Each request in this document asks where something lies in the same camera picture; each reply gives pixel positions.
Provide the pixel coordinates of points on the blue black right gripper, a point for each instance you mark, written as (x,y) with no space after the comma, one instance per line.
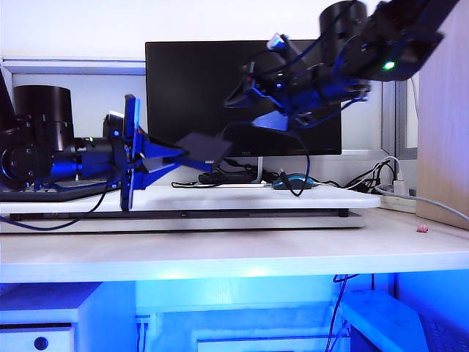
(311,88)

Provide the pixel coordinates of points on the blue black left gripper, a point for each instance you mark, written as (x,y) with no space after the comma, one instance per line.
(99,161)

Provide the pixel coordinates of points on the dark blue portable hard drive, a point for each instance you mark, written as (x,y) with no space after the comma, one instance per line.
(205,150)

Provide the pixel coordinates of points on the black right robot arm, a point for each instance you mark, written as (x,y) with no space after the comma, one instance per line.
(395,36)

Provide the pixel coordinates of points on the silver monitor stand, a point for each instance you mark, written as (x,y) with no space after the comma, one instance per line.
(259,170)

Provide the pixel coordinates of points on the grey riser base board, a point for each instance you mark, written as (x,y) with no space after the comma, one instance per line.
(183,223)

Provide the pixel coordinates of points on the black power adapter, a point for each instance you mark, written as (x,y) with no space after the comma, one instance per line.
(227,178)

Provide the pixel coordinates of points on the black computer monitor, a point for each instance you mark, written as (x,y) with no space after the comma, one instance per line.
(183,91)

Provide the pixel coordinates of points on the blue and black mouse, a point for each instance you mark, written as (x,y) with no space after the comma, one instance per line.
(298,181)

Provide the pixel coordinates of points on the white riser board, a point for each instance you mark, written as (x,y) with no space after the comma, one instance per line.
(238,199)

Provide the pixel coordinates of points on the black keyboard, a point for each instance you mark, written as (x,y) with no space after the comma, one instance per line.
(73,196)

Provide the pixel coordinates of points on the white plug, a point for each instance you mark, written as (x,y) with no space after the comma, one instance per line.
(400,185)

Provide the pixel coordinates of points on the white socket under desk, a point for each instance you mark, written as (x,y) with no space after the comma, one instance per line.
(143,322)

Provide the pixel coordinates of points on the white power strip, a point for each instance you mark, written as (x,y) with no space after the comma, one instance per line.
(397,203)

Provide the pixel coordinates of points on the white drawer cabinet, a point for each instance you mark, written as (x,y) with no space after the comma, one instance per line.
(36,297)

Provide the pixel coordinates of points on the light wooden cabinet panel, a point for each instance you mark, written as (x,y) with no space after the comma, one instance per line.
(447,146)

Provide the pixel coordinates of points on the small pink object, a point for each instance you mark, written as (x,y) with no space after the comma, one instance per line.
(421,229)

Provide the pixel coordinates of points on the white box under desk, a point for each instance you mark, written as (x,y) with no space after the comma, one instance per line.
(381,315)

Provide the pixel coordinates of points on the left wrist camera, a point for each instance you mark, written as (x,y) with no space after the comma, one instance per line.
(113,124)

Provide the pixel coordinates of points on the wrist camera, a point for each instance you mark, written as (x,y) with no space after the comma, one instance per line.
(278,41)
(113,124)

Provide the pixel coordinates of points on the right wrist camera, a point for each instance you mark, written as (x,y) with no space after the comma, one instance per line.
(278,41)

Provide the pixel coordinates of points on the silver partition frame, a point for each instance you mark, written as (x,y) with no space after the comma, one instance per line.
(73,67)

